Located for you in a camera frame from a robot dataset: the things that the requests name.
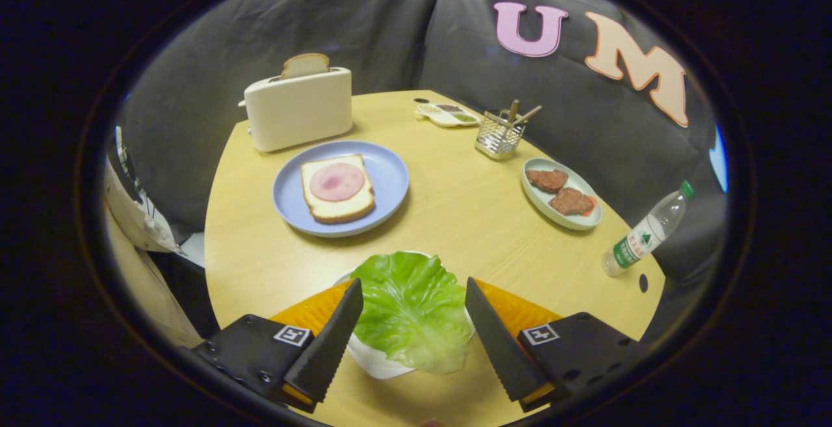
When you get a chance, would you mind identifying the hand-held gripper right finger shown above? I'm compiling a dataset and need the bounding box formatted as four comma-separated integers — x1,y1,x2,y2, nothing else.
465,277,651,413

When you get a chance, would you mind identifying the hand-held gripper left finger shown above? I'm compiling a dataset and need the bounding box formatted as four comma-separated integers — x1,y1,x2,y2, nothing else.
192,278,365,413

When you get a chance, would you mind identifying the green lettuce leaf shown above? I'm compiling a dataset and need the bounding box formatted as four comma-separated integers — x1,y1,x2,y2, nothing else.
349,251,475,376

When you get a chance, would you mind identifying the brown crust bread slice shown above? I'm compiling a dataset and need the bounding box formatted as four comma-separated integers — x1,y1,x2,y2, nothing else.
281,53,331,81

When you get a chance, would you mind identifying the white bowl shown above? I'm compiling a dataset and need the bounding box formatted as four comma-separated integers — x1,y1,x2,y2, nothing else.
335,271,478,380

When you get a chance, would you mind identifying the white bread slice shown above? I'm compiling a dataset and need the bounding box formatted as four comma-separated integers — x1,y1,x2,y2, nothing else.
300,154,376,224

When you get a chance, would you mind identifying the pale green plate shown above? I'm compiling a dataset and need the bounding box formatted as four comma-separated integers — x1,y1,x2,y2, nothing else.
521,158,603,231

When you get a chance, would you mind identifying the brown meat piece orange edge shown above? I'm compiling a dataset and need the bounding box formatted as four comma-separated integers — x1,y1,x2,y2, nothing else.
548,187,597,216

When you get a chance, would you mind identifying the pink ham slice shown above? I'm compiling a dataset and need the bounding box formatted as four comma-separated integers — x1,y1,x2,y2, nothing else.
309,163,366,202

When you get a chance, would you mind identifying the blue plate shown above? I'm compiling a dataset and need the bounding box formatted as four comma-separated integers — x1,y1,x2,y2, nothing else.
272,140,410,239

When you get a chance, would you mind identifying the clear water bottle green label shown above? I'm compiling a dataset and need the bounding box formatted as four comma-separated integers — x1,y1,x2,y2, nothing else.
601,180,695,278

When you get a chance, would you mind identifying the white divided condiment tray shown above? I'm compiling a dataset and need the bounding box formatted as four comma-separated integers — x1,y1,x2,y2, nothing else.
416,103,482,128

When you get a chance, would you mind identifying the white toaster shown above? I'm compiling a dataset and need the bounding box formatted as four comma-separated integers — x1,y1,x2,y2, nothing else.
238,67,354,153

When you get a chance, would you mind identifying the wire utensil holder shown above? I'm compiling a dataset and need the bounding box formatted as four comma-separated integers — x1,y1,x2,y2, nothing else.
475,110,527,161

